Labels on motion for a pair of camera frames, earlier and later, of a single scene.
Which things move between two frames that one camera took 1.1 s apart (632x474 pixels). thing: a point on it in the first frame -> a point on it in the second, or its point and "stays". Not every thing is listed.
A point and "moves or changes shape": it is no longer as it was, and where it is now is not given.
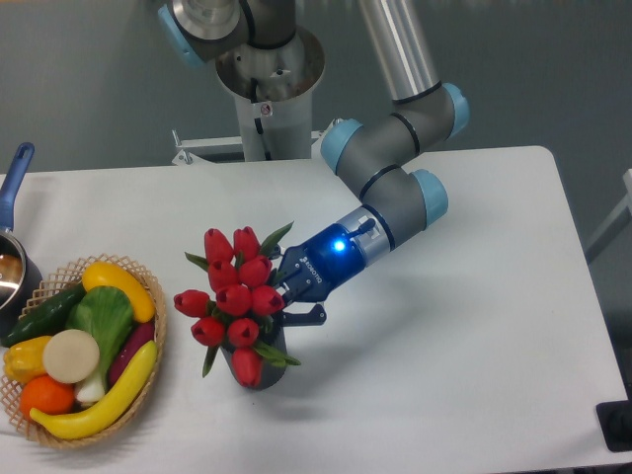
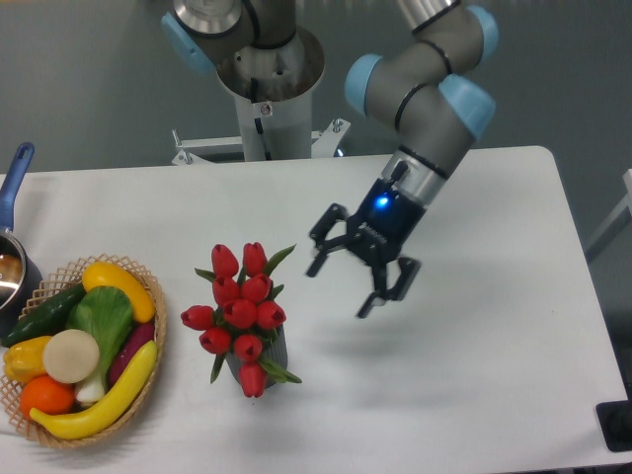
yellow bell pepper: [23, 360] stays
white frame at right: [624, 204] stays
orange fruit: [47, 395] stays
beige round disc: [70, 355] stays
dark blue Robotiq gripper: [314, 270] -> [380, 230]
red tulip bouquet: [235, 315] moves or changes shape
